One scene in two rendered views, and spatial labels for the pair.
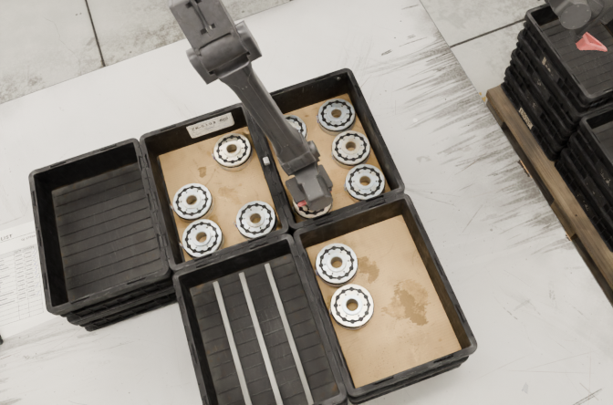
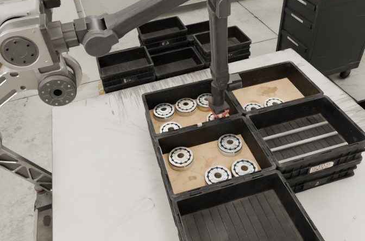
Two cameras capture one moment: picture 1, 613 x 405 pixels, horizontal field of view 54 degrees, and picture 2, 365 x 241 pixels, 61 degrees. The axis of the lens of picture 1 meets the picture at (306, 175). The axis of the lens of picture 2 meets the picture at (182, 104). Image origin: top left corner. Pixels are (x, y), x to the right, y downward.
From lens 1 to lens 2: 138 cm
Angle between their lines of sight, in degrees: 55
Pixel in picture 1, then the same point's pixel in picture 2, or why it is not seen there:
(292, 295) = (271, 131)
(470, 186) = not seen: hidden behind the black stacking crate
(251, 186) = (205, 151)
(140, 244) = (249, 213)
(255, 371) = (318, 145)
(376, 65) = (119, 116)
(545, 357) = not seen: hidden behind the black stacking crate
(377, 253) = (244, 100)
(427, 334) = (281, 87)
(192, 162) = (184, 184)
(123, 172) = (188, 233)
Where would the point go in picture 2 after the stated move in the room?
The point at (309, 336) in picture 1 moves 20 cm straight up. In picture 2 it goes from (292, 124) to (300, 90)
